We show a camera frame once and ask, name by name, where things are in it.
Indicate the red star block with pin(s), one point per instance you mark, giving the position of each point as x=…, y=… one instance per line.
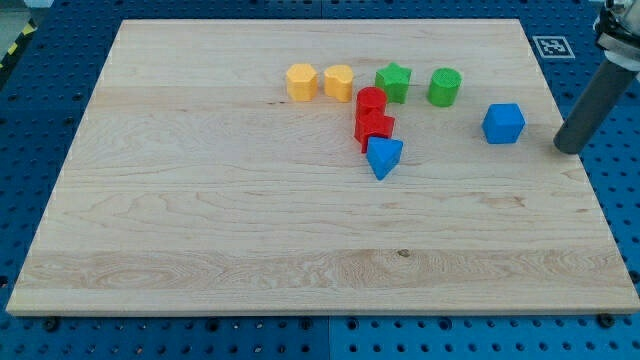
x=372, y=124

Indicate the blue triangle block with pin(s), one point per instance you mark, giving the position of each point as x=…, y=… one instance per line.
x=383, y=154

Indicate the blue cube block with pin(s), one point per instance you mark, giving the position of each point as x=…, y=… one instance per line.
x=503, y=123

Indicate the yellow heart block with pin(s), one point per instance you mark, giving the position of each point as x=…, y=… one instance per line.
x=338, y=82

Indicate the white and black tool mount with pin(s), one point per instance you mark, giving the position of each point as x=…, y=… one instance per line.
x=617, y=32

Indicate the yellow black hazard tape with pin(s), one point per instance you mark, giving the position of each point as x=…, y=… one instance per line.
x=18, y=47

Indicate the red cylinder block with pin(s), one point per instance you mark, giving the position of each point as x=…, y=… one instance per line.
x=369, y=99

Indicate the green star block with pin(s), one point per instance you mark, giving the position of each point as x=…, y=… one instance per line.
x=394, y=80

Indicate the green cylinder block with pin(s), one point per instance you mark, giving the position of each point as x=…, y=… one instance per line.
x=444, y=86

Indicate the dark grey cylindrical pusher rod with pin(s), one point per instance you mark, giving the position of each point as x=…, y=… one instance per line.
x=609, y=82

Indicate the light wooden board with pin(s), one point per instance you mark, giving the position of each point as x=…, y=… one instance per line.
x=195, y=186

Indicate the white fiducial marker tag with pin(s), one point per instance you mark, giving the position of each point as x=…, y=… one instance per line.
x=553, y=47

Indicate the yellow hexagon block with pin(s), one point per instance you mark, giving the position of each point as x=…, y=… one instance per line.
x=301, y=82

